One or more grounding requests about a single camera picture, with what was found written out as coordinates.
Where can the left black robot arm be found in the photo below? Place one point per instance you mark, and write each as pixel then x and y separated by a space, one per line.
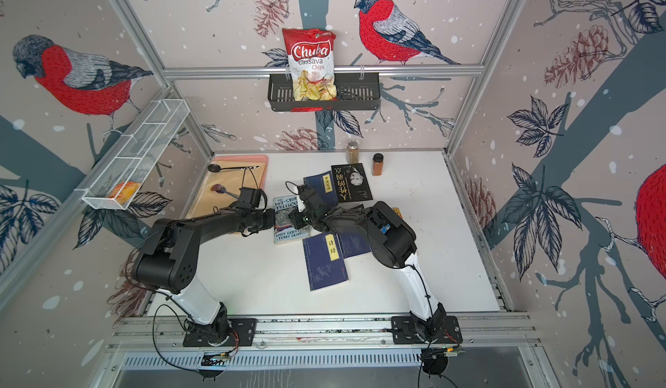
pixel 167 264

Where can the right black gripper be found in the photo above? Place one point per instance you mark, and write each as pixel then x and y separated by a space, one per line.
pixel 295 221

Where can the yellow treehouse paperback book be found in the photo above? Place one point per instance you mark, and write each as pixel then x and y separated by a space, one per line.
pixel 397 211

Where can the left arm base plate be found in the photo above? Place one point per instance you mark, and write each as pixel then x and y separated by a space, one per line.
pixel 228 332

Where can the purple spoon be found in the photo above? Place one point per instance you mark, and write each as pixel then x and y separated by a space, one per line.
pixel 220 189

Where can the glass jar orange spice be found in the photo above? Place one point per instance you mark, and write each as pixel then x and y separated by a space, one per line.
pixel 377 164

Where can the red cassava chips bag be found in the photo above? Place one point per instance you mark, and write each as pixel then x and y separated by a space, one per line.
pixel 310 55

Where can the black spoon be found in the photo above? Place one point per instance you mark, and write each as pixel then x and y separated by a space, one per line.
pixel 215 168

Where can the upper navy thread-bound book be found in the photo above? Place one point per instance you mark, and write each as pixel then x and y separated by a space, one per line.
pixel 323 184

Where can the grey treehouse paperback book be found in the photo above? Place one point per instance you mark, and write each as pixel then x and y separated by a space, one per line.
pixel 289 224

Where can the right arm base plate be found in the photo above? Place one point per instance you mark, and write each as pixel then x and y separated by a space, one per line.
pixel 408 330

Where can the white wire wall shelf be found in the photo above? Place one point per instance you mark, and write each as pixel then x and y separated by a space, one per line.
pixel 139 152

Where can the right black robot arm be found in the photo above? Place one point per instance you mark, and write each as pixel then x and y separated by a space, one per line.
pixel 393 244

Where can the orange packet in shelf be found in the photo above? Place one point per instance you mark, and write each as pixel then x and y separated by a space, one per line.
pixel 123 192

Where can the glass jar brown spice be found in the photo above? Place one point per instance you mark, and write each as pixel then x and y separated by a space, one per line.
pixel 352 152

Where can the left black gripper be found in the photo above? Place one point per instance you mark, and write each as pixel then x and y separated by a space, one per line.
pixel 271 220

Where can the black wall basket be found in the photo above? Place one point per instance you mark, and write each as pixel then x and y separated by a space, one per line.
pixel 354 92

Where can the black Chinese paperback book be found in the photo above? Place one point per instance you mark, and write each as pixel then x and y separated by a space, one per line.
pixel 351 183

